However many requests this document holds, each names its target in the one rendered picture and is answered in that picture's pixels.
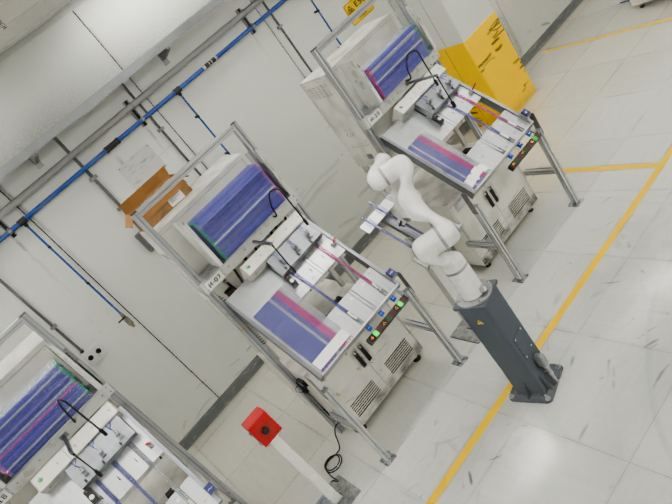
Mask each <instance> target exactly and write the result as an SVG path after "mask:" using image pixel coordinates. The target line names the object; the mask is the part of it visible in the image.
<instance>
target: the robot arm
mask: <svg viewBox="0 0 672 504"><path fill-rule="evenodd" d="M413 174H414V166H413V162H412V161H411V159H410V158H409V157H408V156H406V155H402V154H401V155H397V156H395V157H393V158H391V157H390V156H389V155H388V154H386V153H379V154H378V155H376V157H375V160H374V164H373V166H372V167H371V168H370V170H369V172H368V175H367V184H368V186H369V187H370V188H371V189H372V190H373V191H381V190H384V189H385V188H387V187H388V186H390V187H391V189H392V193H393V202H394V207H395V209H396V211H397V213H398V214H399V217H398V220H397V222H400V223H399V225H398V226H399V227H400V226H401V227H405V224H406V223H408V222H411V221H413V220H414V221H417V222H428V223H431V224H432V225H433V228H432V229H430V230H429V231H427V232H426V233H424V234H423V235H421V236H420V237H418V238H417V239H416V240H415V241H414V242H413V244H412V252H413V254H414V256H415V257H416V258H417V259H418V260H419V261H421V262H423V263H426V264H431V265H436V266H438V267H440V268H441V270H442V271H443V272H444V274H445V275H446V276H447V278H448V279H449V281H450V282H451V283H452V285H453V286H454V288H455V289H456V290H457V292H458V294H457V297H456V302H457V304H458V306H459V307H461V308H464V309H468V308H473V307H476V306H478V305H480V304H481V303H483V302H484V301H485V300H486V299H487V298H488V297H489V296H490V294H491V292H492V284H491V283H490V281H488V280H486V279H479V278H478V277H477V275H476V274H475V272H474V271H473V269H472V268H471V266H470V265H469V263H468V262H467V260H466V259H465V257H464V256H463V255H462V254H461V253H460V252H459V251H450V252H444V251H445V250H447V249H448V248H450V247H451V246H453V245H454V244H456V243H457V242H458V241H459V239H460V236H461V233H460V230H459V228H458V227H457V226H456V225H455V224H454V223H453V222H451V221H449V220H448V219H446V218H444V217H442V216H440V215H438V214H436V213H435V212H433V211H432V210H431V209H430V208H429V207H428V206H427V205H426V204H425V203H424V201H423V200H422V199H421V194H420V193H419V191H417V190H415V188H414V186H413ZM440 239H441V240H440ZM442 242H443V243H442Z"/></svg>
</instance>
